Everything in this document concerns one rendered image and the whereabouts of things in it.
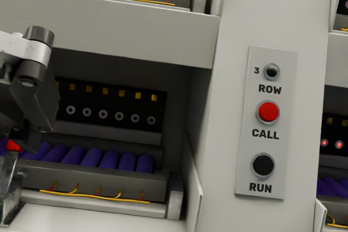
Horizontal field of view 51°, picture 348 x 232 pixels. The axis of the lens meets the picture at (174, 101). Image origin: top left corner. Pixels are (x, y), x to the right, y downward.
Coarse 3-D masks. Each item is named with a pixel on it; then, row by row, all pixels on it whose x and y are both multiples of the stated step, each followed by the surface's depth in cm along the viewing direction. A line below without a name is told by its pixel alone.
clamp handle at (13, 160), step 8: (8, 144) 31; (16, 144) 31; (8, 152) 31; (16, 152) 31; (8, 160) 30; (16, 160) 30; (8, 168) 30; (0, 176) 30; (8, 176) 30; (0, 184) 29; (8, 184) 30; (0, 192) 29; (8, 192) 30
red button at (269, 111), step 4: (264, 104) 29; (268, 104) 29; (272, 104) 29; (260, 108) 29; (264, 108) 29; (268, 108) 29; (272, 108) 29; (276, 108) 29; (260, 112) 29; (264, 112) 29; (268, 112) 29; (272, 112) 29; (276, 112) 29; (260, 116) 29; (264, 116) 29; (268, 116) 29; (272, 116) 29; (276, 116) 29; (264, 120) 29; (268, 120) 29; (272, 120) 29
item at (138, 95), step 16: (64, 80) 45; (80, 80) 46; (64, 96) 45; (80, 96) 45; (96, 96) 45; (112, 96) 45; (128, 96) 45; (144, 96) 45; (160, 96) 46; (64, 112) 46; (80, 112) 46; (96, 112) 46; (112, 112) 46; (128, 112) 46; (144, 112) 46; (160, 112) 46; (144, 128) 46; (160, 128) 46
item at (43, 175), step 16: (0, 160) 35; (32, 160) 36; (32, 176) 34; (48, 176) 35; (64, 176) 35; (80, 176) 35; (96, 176) 35; (112, 176) 35; (128, 176) 35; (144, 176) 36; (160, 176) 36; (48, 192) 33; (80, 192) 35; (96, 192) 35; (112, 192) 35; (128, 192) 35; (144, 192) 35; (160, 192) 35
